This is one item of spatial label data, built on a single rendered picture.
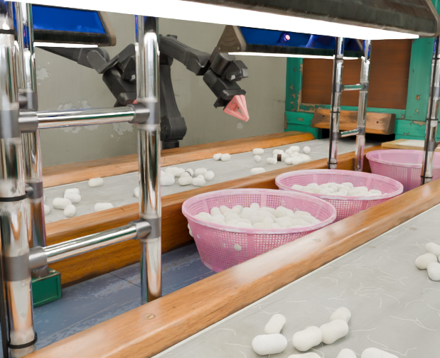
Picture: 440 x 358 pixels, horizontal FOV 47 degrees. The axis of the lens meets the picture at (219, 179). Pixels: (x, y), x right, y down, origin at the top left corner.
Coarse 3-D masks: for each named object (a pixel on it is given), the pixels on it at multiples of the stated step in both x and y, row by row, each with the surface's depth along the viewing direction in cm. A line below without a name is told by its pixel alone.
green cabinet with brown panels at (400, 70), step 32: (288, 64) 200; (320, 64) 192; (352, 64) 184; (384, 64) 176; (416, 64) 168; (288, 96) 202; (320, 96) 194; (352, 96) 186; (384, 96) 178; (416, 96) 169
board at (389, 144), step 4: (396, 140) 170; (400, 140) 170; (404, 140) 170; (408, 140) 170; (384, 144) 163; (388, 144) 162; (392, 144) 161; (396, 144) 160; (400, 148) 159; (404, 148) 158; (408, 148) 158; (412, 148) 157; (416, 148) 156; (420, 148) 155; (436, 148) 153
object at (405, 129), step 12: (288, 120) 204; (300, 120) 200; (396, 120) 175; (408, 120) 173; (312, 132) 198; (324, 132) 202; (396, 132) 176; (408, 132) 173; (420, 132) 170; (372, 144) 186
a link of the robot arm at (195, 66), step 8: (216, 48) 156; (216, 56) 156; (224, 56) 154; (232, 56) 156; (192, 64) 163; (208, 64) 160; (216, 64) 156; (224, 64) 155; (200, 72) 162; (216, 72) 157
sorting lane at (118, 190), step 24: (312, 144) 184; (192, 168) 137; (216, 168) 137; (240, 168) 138; (264, 168) 138; (48, 192) 109; (96, 192) 110; (120, 192) 110; (168, 192) 110; (48, 216) 92
